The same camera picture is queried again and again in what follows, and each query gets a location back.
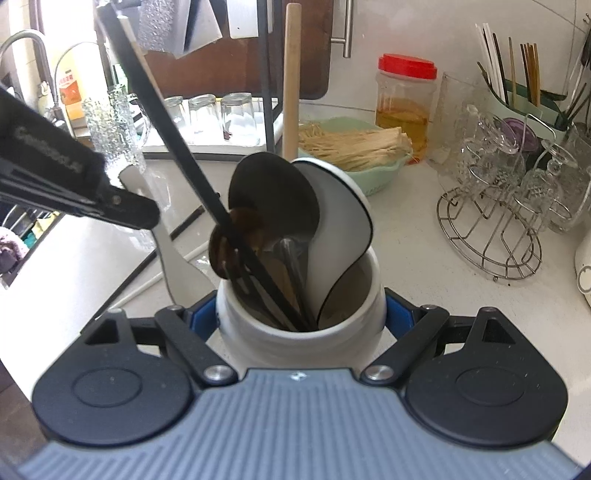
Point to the clear drinking glass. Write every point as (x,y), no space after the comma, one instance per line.
(203,113)
(240,115)
(174,113)

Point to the small gooseneck faucet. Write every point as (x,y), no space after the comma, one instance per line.
(78,44)

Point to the tall steel faucet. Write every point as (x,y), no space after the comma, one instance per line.
(46,60)

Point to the clear glass jug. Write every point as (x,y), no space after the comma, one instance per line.
(575,184)

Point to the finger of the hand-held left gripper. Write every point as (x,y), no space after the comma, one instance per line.
(134,210)

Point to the bundle of dried yellow strips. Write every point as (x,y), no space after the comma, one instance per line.
(355,143)

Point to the clear glass pitcher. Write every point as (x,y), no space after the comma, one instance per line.
(455,120)

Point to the hammered steel cleaver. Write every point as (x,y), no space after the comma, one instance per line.
(159,23)

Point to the black-rimmed white ceramic spoon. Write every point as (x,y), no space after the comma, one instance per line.
(341,221)

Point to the white electric cooking pot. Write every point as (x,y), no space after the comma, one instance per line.
(582,272)

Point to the large steel spoon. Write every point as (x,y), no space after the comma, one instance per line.
(277,194)

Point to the wooden chopstick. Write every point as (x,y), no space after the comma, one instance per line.
(292,83)

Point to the row of hanging kitchen tools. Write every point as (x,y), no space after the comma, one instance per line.
(575,92)

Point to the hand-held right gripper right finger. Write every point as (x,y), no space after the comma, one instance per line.
(395,316)

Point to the white mug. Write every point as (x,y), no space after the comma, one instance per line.
(300,341)

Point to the yellow detergent jug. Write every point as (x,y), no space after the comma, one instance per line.
(71,92)

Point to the tall textured glass mug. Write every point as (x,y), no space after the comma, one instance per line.
(120,120)

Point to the black metal kitchen rack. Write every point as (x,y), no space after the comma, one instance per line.
(265,92)

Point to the bunch of assorted chopsticks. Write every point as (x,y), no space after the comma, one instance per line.
(491,64)

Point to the green chopstick holder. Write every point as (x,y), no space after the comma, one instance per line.
(508,108)

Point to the copper spoon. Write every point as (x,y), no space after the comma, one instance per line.
(240,221)

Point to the plain steel cleaver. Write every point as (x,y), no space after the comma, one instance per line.
(203,23)

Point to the white rack holder box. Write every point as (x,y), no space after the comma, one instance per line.
(244,18)

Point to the red-lid plastic jar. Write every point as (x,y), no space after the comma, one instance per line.
(406,101)

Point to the black sink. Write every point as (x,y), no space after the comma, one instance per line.
(37,249)

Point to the dark wooden cutting board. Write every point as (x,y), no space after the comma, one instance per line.
(314,46)

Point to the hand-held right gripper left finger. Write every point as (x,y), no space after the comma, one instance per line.
(203,318)

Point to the row of upturned glasses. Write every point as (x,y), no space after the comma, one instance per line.
(207,143)

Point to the green plastic basket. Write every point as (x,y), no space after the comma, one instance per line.
(369,180)

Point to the crystal goblet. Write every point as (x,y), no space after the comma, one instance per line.
(496,138)
(549,180)

